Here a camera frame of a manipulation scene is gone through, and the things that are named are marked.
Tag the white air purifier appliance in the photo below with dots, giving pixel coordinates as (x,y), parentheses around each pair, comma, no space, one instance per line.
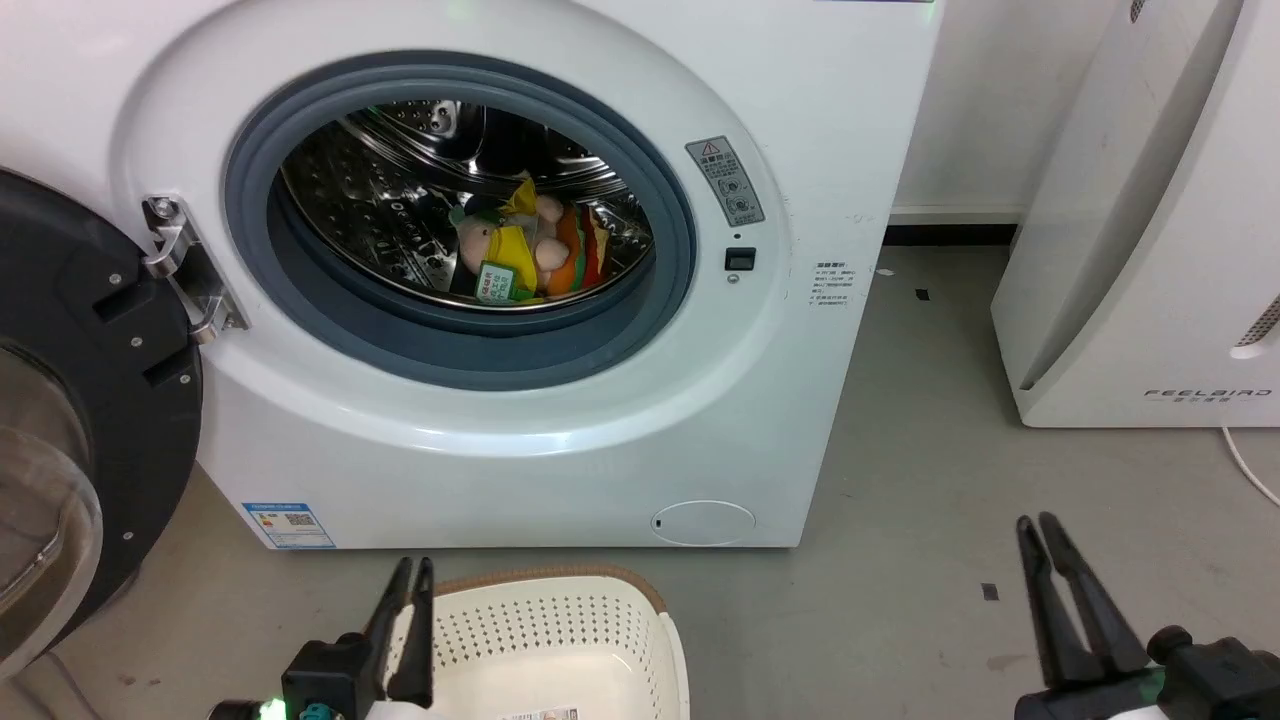
(1150,250)

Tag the grey rubber door gasket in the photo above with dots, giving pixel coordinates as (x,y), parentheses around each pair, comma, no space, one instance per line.
(450,345)

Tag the metal door hinge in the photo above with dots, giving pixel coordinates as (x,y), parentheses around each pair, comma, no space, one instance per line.
(190,265)

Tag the black round washer door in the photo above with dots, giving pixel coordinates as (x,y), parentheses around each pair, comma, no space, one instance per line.
(100,300)

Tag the white perforated laundry basket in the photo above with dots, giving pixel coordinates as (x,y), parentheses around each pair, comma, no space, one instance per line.
(560,640)

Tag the steel perforated washer drum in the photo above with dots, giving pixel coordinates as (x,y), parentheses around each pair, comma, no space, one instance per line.
(380,210)

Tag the small text sticker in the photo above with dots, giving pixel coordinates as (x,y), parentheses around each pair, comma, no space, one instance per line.
(831,283)

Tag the pink plush doll yellow outfit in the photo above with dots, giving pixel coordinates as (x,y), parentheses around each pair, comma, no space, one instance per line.
(478,240)

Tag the grey warning sticker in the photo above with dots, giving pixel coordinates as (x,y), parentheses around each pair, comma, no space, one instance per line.
(727,182)

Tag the white front-load washing machine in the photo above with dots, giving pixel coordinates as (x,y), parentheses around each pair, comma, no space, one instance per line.
(800,100)

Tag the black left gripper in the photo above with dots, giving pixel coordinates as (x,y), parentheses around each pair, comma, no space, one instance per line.
(325,680)

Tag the round white filter cover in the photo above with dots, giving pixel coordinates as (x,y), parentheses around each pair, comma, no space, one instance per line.
(705,523)

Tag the black door latch socket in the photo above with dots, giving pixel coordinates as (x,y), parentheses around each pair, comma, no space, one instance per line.
(740,259)

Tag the blue energy label sticker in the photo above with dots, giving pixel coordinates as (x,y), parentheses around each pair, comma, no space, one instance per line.
(290,525)

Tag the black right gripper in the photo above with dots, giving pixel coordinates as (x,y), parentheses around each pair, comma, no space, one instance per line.
(1220,685)

